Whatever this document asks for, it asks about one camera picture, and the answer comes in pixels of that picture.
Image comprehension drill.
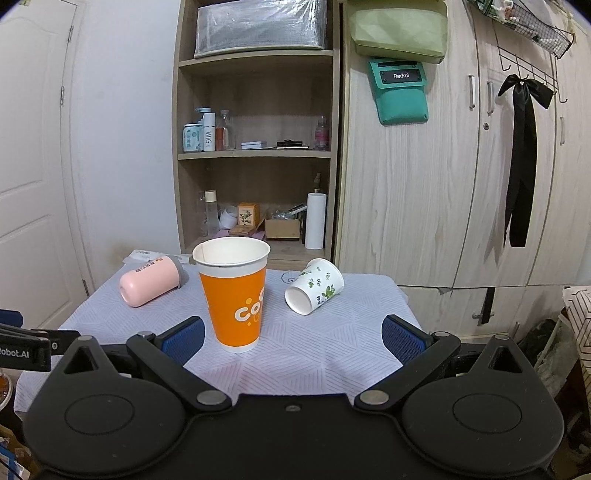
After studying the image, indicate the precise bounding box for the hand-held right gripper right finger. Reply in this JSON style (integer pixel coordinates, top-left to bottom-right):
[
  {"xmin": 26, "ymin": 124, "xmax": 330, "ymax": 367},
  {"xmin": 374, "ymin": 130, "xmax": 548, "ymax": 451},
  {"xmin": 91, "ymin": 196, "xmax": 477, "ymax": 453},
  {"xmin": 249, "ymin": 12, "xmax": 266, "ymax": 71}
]
[{"xmin": 353, "ymin": 314, "xmax": 535, "ymax": 413}]

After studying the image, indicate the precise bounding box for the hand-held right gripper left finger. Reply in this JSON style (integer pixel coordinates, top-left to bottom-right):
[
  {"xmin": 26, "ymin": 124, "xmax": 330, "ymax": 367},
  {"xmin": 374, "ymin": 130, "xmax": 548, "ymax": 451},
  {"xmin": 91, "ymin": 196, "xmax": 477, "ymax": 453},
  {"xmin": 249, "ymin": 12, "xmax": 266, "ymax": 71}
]
[{"xmin": 58, "ymin": 316, "xmax": 233, "ymax": 413}]

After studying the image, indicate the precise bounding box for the white floral paper cup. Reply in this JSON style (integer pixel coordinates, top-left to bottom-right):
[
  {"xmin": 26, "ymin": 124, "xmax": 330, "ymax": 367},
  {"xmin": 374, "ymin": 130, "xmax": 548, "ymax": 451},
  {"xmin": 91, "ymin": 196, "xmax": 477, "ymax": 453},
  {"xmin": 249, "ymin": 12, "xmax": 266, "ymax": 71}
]
[{"xmin": 284, "ymin": 257, "xmax": 345, "ymax": 316}]

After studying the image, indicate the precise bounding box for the orange paper cup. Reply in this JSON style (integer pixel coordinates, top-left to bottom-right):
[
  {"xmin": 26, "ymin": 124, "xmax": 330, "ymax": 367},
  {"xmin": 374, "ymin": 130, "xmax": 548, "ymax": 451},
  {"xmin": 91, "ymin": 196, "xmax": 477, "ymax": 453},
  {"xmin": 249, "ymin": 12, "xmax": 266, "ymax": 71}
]
[{"xmin": 191, "ymin": 237, "xmax": 271, "ymax": 354}]

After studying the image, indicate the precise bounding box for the pink cup with grey lid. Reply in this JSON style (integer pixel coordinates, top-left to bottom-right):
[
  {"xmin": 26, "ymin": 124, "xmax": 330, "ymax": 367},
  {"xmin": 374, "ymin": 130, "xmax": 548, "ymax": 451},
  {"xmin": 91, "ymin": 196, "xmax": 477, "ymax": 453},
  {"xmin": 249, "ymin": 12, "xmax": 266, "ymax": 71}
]
[{"xmin": 119, "ymin": 255, "xmax": 189, "ymax": 308}]

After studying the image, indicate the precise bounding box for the white patterned tablecloth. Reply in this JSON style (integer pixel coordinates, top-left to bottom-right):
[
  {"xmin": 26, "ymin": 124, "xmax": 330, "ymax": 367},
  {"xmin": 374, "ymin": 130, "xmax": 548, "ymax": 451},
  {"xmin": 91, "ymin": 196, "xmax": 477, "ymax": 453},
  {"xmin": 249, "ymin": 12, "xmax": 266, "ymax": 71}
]
[{"xmin": 14, "ymin": 269, "xmax": 435, "ymax": 416}]

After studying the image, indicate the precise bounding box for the clear bottle with white cap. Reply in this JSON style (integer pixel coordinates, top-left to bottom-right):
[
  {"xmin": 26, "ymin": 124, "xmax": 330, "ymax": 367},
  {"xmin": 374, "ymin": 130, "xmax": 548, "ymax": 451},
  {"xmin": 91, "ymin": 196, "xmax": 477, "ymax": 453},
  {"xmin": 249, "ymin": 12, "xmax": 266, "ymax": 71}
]
[{"xmin": 204, "ymin": 189, "xmax": 219, "ymax": 237}]

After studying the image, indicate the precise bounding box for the orange floral box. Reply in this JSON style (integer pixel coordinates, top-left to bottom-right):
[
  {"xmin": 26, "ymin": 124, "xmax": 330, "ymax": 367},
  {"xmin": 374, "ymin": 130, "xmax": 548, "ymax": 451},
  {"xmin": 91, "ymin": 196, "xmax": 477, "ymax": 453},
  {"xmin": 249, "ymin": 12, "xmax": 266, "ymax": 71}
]
[{"xmin": 237, "ymin": 202, "xmax": 262, "ymax": 228}]

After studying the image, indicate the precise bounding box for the dark bag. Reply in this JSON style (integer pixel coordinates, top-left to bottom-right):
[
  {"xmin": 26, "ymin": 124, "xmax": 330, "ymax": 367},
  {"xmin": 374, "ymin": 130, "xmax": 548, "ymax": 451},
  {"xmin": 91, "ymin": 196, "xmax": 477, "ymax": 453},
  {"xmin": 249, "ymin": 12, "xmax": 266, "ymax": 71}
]
[{"xmin": 516, "ymin": 318, "xmax": 570, "ymax": 372}]

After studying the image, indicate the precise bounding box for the white paper towel roll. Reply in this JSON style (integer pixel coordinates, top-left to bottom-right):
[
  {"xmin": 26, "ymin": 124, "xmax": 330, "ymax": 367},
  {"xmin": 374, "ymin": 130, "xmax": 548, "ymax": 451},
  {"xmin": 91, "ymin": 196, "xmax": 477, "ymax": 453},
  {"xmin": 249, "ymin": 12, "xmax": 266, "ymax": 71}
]
[{"xmin": 304, "ymin": 191, "xmax": 328, "ymax": 250}]

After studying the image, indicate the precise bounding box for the brown cardboard box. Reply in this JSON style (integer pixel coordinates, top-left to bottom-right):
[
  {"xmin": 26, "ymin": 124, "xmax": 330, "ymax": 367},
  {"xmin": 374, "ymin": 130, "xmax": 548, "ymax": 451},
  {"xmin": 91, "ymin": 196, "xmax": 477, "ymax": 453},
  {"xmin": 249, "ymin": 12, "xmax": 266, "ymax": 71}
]
[{"xmin": 263, "ymin": 216, "xmax": 302, "ymax": 241}]

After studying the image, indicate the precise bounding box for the wooden wardrobe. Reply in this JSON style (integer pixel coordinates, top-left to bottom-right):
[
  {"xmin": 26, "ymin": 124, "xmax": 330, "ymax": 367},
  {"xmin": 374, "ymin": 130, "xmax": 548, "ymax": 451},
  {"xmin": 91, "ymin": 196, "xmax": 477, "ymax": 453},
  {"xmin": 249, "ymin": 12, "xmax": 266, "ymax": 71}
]
[{"xmin": 334, "ymin": 0, "xmax": 591, "ymax": 340}]

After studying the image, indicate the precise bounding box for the white geometric patterned box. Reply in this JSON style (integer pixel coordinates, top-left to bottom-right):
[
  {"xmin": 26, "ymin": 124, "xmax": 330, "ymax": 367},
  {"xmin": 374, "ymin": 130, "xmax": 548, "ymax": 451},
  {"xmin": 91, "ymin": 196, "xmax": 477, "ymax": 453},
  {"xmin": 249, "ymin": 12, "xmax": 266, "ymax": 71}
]
[{"xmin": 561, "ymin": 285, "xmax": 591, "ymax": 372}]

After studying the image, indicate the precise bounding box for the wooden shelf unit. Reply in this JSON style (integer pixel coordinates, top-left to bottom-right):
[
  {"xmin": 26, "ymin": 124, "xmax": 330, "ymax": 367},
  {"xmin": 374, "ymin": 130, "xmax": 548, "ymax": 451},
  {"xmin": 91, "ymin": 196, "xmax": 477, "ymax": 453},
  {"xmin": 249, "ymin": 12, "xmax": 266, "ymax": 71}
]
[{"xmin": 172, "ymin": 0, "xmax": 343, "ymax": 272}]

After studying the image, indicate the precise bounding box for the white door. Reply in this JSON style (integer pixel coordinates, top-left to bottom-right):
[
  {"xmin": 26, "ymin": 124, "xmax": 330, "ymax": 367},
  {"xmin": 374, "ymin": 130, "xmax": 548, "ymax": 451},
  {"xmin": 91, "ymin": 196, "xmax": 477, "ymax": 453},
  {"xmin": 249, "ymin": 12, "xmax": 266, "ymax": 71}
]
[{"xmin": 0, "ymin": 0, "xmax": 95, "ymax": 334}]

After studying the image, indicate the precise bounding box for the light blue jar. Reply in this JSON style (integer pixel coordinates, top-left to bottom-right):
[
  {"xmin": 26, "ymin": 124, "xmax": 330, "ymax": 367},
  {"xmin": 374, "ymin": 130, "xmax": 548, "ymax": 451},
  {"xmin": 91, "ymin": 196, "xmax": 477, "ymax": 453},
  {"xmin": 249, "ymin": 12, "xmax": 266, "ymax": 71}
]
[{"xmin": 182, "ymin": 123, "xmax": 203, "ymax": 154}]

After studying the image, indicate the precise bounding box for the white pump bottle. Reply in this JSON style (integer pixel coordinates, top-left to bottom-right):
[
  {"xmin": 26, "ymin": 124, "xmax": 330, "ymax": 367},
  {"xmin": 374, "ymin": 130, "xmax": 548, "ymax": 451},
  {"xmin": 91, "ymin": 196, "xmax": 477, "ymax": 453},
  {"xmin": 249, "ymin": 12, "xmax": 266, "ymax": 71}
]
[{"xmin": 195, "ymin": 107, "xmax": 217, "ymax": 152}]

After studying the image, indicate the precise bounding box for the clear bottle with orange liquid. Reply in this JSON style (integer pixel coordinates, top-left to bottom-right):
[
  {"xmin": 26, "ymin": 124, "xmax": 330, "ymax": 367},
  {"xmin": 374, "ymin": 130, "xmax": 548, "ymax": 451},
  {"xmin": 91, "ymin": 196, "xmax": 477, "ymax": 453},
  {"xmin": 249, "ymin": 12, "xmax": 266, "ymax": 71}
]
[{"xmin": 215, "ymin": 110, "xmax": 232, "ymax": 151}]

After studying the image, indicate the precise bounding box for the black ribbon bow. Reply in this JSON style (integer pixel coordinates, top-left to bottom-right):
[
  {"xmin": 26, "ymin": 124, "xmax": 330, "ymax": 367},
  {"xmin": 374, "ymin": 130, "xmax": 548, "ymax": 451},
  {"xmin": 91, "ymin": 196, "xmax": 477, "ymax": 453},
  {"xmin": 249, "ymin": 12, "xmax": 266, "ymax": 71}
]
[{"xmin": 497, "ymin": 73, "xmax": 554, "ymax": 249}]

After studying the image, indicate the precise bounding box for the teal pouch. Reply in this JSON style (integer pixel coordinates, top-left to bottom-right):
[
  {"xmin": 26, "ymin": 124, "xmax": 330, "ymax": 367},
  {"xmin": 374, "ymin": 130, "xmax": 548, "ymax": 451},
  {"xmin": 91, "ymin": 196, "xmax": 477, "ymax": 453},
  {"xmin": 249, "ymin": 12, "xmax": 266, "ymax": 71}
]
[{"xmin": 367, "ymin": 56, "xmax": 430, "ymax": 126}]

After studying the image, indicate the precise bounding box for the light green bag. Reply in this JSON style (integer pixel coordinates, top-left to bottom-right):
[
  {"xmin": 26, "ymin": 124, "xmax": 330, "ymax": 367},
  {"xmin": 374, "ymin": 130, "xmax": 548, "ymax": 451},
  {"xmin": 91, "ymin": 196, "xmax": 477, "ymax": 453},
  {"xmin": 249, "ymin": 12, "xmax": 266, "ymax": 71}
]
[{"xmin": 348, "ymin": 0, "xmax": 449, "ymax": 64}]

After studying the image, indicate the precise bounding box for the silver storage bag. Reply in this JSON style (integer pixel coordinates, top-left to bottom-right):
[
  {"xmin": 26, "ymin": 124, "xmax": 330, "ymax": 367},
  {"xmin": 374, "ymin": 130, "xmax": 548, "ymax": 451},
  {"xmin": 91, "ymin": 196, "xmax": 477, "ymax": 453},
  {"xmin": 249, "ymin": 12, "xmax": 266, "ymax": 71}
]
[{"xmin": 194, "ymin": 0, "xmax": 329, "ymax": 59}]

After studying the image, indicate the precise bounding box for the black wire rack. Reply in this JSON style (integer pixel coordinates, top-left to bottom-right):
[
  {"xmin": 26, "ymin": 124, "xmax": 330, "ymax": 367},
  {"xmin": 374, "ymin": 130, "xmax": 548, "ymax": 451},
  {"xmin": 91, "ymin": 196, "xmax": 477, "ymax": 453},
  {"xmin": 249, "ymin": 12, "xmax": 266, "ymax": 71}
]
[{"xmin": 464, "ymin": 0, "xmax": 579, "ymax": 105}]

